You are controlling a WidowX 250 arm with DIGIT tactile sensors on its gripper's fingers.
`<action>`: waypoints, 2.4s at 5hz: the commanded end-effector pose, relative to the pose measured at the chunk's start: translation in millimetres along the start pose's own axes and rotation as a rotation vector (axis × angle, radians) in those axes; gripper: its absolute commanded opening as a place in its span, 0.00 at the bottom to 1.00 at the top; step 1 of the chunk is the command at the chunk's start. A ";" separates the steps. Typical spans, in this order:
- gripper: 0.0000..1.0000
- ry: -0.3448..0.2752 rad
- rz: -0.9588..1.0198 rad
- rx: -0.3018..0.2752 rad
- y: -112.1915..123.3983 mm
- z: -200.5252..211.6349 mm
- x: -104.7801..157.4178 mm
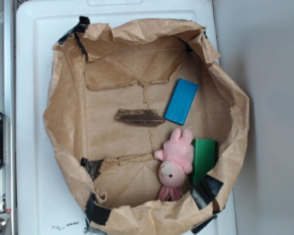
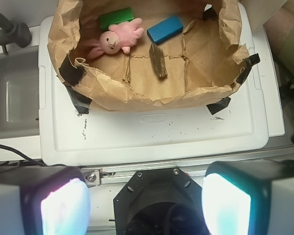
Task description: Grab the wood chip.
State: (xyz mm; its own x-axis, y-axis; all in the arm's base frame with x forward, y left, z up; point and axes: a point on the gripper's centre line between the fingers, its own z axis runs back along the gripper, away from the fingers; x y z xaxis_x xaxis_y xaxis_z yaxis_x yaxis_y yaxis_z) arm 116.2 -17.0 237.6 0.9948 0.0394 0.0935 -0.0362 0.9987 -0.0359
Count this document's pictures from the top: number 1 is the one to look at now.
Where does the dark wood chip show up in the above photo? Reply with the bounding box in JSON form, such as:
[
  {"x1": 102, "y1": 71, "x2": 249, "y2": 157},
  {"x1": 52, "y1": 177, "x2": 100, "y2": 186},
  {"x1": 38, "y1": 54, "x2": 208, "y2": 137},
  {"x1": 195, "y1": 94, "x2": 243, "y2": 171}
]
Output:
[{"x1": 115, "y1": 109, "x2": 166, "y2": 127}]

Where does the blue wooden block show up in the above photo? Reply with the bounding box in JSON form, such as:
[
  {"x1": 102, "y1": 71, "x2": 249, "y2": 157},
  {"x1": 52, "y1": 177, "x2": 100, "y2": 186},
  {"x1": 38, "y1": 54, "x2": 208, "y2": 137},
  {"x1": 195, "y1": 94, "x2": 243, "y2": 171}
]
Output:
[{"x1": 164, "y1": 78, "x2": 198, "y2": 125}]

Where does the pink plush bunny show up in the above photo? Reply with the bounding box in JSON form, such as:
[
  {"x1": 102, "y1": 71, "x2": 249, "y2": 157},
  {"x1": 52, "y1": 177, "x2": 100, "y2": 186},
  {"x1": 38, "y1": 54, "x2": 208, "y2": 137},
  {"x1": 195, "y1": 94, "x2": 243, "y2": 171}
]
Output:
[{"x1": 153, "y1": 128, "x2": 194, "y2": 201}]

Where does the green wooden block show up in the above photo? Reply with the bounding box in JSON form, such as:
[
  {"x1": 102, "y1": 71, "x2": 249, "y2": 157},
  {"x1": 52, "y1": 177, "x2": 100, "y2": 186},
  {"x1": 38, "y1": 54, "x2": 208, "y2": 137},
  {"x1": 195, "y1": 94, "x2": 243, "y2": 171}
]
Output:
[{"x1": 190, "y1": 139, "x2": 216, "y2": 185}]

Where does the brown paper bag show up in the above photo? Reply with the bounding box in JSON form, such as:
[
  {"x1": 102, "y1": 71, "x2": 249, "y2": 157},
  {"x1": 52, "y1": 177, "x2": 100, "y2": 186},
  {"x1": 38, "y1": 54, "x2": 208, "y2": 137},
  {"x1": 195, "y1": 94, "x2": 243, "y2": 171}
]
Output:
[{"x1": 44, "y1": 19, "x2": 249, "y2": 235}]

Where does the aluminium frame rail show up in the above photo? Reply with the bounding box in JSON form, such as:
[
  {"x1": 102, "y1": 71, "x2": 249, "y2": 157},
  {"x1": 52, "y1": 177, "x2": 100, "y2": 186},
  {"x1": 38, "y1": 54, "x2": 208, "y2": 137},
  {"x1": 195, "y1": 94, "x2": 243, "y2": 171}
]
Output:
[{"x1": 0, "y1": 0, "x2": 18, "y2": 235}]

